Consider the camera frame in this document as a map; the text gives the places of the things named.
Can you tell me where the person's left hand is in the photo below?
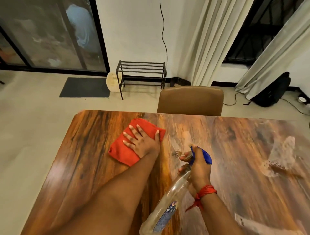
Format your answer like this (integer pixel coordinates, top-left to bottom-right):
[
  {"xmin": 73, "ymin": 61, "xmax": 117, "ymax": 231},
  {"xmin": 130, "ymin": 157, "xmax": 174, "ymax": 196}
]
[{"xmin": 123, "ymin": 124, "xmax": 161, "ymax": 158}]

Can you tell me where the beige curtain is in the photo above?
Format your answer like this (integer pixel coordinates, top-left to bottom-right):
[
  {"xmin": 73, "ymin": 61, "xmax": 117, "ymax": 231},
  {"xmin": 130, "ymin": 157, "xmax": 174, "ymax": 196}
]
[
  {"xmin": 235, "ymin": 0, "xmax": 310, "ymax": 101},
  {"xmin": 179, "ymin": 0, "xmax": 255, "ymax": 87}
]

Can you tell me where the person's left forearm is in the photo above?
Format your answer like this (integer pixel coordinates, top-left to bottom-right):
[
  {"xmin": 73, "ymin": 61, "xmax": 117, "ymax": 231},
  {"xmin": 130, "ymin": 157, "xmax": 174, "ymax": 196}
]
[{"xmin": 52, "ymin": 150, "xmax": 161, "ymax": 235}]

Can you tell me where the brown leather chair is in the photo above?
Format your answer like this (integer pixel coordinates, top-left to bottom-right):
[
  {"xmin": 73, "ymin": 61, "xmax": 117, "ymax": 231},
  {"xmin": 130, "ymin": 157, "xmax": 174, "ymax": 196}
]
[{"xmin": 157, "ymin": 86, "xmax": 225, "ymax": 117}]

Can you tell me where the red thread wrist band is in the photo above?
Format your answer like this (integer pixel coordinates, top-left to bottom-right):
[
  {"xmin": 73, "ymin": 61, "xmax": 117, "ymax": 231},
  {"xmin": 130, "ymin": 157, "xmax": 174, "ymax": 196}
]
[{"xmin": 185, "ymin": 185, "xmax": 218, "ymax": 213}]

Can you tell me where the clear spray bottle blue nozzle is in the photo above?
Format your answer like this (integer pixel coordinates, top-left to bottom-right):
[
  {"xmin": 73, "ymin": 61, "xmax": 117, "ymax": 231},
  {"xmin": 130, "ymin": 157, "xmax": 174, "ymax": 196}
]
[{"xmin": 139, "ymin": 145, "xmax": 213, "ymax": 235}]

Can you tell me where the black framed window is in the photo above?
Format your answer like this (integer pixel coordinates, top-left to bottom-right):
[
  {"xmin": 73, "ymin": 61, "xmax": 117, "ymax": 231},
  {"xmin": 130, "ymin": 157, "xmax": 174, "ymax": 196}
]
[{"xmin": 222, "ymin": 0, "xmax": 306, "ymax": 66}]

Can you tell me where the black framed glass sliding door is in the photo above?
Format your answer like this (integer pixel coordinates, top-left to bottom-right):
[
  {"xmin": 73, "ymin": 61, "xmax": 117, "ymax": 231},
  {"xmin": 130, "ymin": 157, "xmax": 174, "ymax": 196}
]
[{"xmin": 0, "ymin": 0, "xmax": 111, "ymax": 76}]

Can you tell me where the person's right hand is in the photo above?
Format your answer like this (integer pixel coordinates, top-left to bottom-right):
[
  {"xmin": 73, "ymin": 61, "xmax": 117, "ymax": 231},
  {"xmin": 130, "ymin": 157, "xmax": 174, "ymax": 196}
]
[{"xmin": 178, "ymin": 146, "xmax": 212, "ymax": 197}]

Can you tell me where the black backpack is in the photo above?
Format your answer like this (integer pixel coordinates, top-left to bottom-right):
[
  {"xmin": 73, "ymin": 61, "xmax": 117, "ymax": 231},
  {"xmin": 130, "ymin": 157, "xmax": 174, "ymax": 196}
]
[{"xmin": 244, "ymin": 71, "xmax": 292, "ymax": 108}]

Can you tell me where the small black box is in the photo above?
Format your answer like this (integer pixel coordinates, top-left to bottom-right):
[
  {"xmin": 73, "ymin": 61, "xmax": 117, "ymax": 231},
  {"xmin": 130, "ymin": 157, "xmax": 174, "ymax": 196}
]
[{"xmin": 169, "ymin": 77, "xmax": 192, "ymax": 88}]

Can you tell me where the black metal shoe rack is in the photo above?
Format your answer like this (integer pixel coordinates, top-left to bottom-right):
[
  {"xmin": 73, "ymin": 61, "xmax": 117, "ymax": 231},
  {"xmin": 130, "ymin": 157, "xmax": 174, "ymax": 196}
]
[{"xmin": 115, "ymin": 60, "xmax": 167, "ymax": 100}]

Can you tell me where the dark grey door mat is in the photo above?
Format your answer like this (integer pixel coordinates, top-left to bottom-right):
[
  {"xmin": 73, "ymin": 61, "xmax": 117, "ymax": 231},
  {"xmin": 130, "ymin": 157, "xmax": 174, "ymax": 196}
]
[{"xmin": 59, "ymin": 77, "xmax": 110, "ymax": 98}]

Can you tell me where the black wall cable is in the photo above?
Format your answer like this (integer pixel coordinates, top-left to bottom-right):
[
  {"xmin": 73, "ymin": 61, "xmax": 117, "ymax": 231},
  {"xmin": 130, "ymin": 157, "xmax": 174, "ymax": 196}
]
[{"xmin": 159, "ymin": 0, "xmax": 168, "ymax": 64}]

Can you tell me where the person's right forearm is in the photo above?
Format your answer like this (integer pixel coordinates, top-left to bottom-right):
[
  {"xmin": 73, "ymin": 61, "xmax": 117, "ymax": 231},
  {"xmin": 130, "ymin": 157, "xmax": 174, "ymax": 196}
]
[{"xmin": 193, "ymin": 190, "xmax": 245, "ymax": 235}]

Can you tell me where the black floor cable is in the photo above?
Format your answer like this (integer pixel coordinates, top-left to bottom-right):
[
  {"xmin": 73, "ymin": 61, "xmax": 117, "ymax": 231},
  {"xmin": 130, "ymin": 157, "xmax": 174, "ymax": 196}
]
[
  {"xmin": 279, "ymin": 98, "xmax": 310, "ymax": 116},
  {"xmin": 223, "ymin": 92, "xmax": 245, "ymax": 106}
]

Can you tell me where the red cleaning cloth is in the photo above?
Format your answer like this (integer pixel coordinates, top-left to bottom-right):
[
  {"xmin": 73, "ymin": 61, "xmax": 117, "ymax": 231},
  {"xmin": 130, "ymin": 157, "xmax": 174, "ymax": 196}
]
[{"xmin": 108, "ymin": 118, "xmax": 166, "ymax": 167}]

